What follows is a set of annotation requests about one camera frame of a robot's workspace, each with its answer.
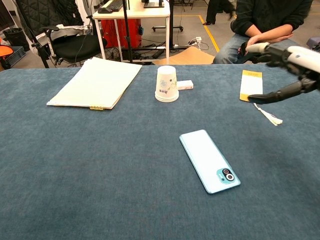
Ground black waste bin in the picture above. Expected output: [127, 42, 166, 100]
[2, 27, 24, 49]

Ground black quilted jacket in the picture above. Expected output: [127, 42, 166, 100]
[14, 0, 85, 39]

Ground blue carpet table cover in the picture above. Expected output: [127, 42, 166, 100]
[0, 63, 320, 240]

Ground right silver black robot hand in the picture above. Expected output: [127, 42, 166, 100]
[245, 41, 320, 105]

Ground light blue smartphone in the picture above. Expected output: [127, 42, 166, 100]
[179, 129, 242, 196]

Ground grey plastic crate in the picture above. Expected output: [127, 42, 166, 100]
[4, 45, 27, 68]

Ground orange white tasselled bookmark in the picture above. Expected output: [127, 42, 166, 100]
[239, 69, 284, 127]

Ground black keyboard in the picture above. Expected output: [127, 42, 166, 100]
[105, 0, 124, 12]

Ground red cabinet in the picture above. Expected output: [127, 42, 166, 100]
[100, 18, 142, 49]

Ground black tripod stand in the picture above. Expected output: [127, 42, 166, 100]
[122, 0, 134, 64]
[14, 0, 51, 69]

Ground seated person in jeans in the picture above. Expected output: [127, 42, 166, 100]
[212, 0, 315, 65]

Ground white paper cup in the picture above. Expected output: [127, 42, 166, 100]
[154, 65, 180, 103]

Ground standing person in black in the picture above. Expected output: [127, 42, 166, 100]
[202, 0, 237, 26]

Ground black office chair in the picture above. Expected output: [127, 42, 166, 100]
[37, 24, 109, 67]

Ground white metal frame table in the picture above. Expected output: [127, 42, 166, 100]
[92, 0, 171, 64]

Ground white small box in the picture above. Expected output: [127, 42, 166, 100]
[176, 80, 194, 91]

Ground white paper stack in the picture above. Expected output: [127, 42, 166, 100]
[46, 56, 143, 111]

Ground black power strip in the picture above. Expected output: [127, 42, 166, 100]
[151, 49, 166, 60]

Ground brown cardboard sheet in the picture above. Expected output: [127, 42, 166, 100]
[152, 46, 216, 66]

